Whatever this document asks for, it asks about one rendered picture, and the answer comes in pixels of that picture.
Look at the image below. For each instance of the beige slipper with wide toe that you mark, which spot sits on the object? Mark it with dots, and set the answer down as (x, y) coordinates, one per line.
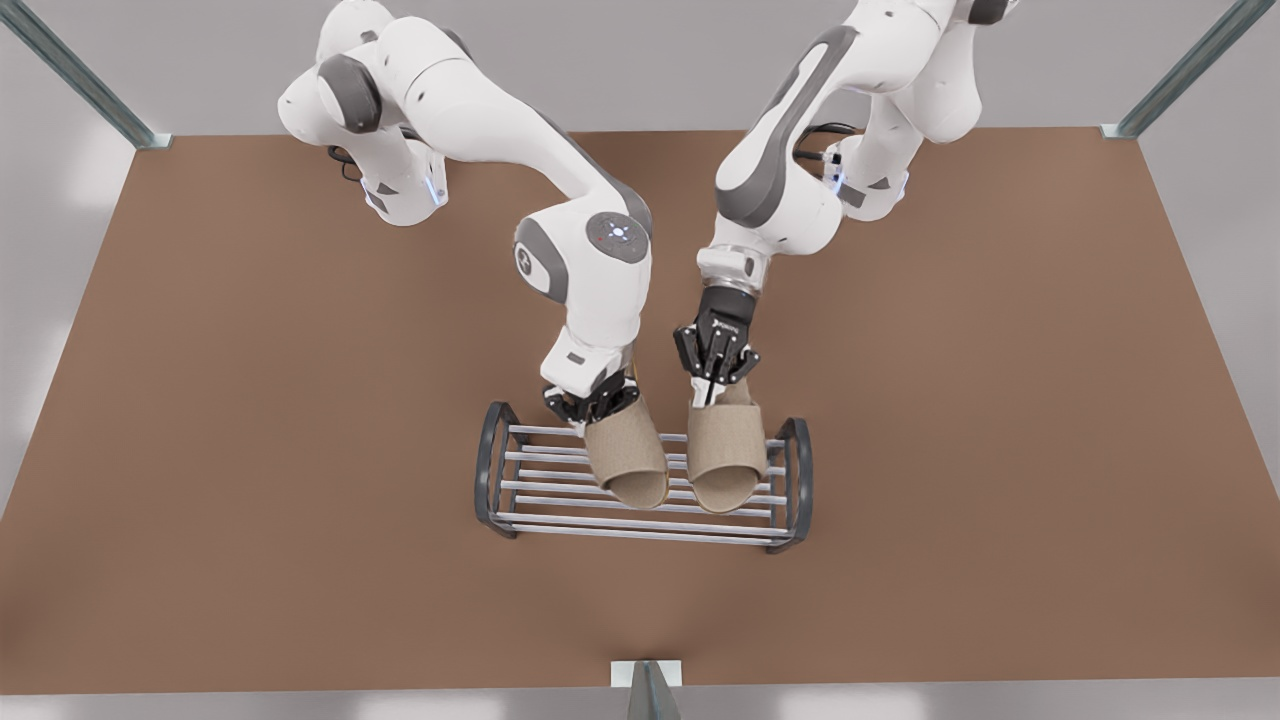
(725, 450)

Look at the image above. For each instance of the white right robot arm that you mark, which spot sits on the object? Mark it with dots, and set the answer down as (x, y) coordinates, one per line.
(470, 95)

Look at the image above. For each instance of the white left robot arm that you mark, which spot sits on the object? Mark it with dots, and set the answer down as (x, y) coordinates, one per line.
(800, 130)

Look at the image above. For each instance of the silver frame post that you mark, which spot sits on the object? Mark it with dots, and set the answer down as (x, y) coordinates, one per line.
(648, 690)
(1180, 70)
(75, 70)

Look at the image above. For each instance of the grey metal shoe rack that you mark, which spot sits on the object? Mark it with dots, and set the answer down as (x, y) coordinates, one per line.
(560, 500)

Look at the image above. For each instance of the beige slipper with narrow toe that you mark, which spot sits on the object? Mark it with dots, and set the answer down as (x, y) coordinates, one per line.
(630, 455)

